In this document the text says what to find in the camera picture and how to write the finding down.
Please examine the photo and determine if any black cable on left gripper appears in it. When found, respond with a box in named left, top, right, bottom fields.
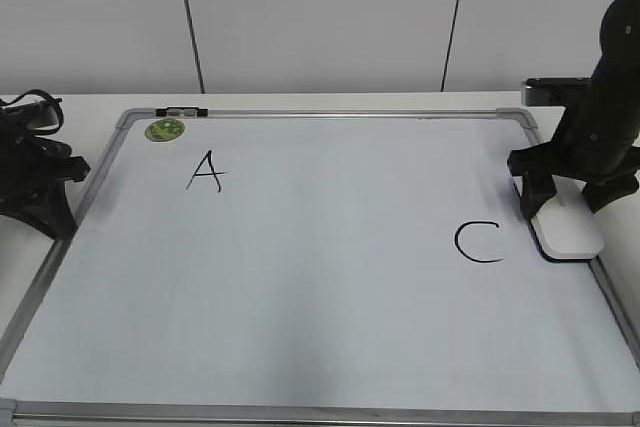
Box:
left=0, top=89, right=65, bottom=136

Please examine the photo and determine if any white rectangular board eraser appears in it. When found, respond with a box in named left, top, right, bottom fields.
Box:
left=530, top=177, right=605, bottom=261

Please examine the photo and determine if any green round magnet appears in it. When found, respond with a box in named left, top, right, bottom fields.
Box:
left=144, top=119, right=186, bottom=143

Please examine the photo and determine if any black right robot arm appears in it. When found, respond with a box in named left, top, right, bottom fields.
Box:
left=507, top=0, right=639, bottom=219

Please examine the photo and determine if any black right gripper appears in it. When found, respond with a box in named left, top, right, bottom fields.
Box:
left=507, top=74, right=639, bottom=220

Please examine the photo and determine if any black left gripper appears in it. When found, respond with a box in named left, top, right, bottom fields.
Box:
left=1, top=106, right=90, bottom=240

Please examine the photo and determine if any white board with grey frame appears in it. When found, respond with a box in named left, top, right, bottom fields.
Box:
left=1, top=109, right=639, bottom=426

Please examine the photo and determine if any black and silver board clip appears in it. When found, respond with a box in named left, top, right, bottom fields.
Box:
left=155, top=106, right=208, bottom=118

